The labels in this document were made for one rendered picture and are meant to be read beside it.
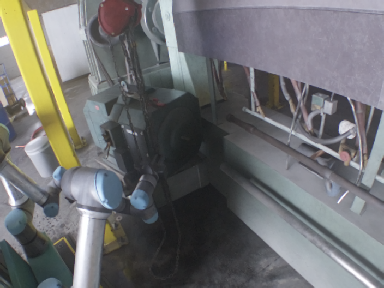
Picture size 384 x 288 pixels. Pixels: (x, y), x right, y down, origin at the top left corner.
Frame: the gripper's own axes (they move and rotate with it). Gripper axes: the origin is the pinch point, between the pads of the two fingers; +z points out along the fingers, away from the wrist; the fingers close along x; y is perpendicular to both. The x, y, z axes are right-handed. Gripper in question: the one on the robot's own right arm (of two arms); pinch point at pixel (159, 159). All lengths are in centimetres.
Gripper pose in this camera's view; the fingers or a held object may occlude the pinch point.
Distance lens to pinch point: 123.4
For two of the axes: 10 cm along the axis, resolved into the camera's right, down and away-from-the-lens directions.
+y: 1.4, 8.2, 5.5
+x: 9.7, 0.0, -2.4
